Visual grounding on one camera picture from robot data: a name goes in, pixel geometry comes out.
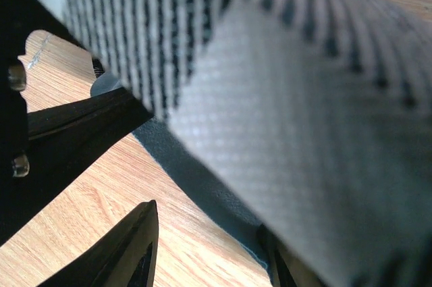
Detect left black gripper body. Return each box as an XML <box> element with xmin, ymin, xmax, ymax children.
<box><xmin>1</xmin><ymin>0</ymin><xmax>77</xmax><ymax>244</ymax></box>

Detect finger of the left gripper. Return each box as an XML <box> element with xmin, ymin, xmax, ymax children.
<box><xmin>26</xmin><ymin>88</ymin><xmax>153</xmax><ymax>199</ymax></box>

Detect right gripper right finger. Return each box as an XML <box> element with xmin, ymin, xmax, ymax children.
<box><xmin>257</xmin><ymin>225</ymin><xmax>324</xmax><ymax>287</ymax></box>

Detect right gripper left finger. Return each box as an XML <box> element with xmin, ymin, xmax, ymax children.
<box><xmin>40</xmin><ymin>200</ymin><xmax>159</xmax><ymax>286</ymax></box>

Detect blue cleaning cloth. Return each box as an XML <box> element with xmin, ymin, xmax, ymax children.
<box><xmin>64</xmin><ymin>0</ymin><xmax>431</xmax><ymax>286</ymax></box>

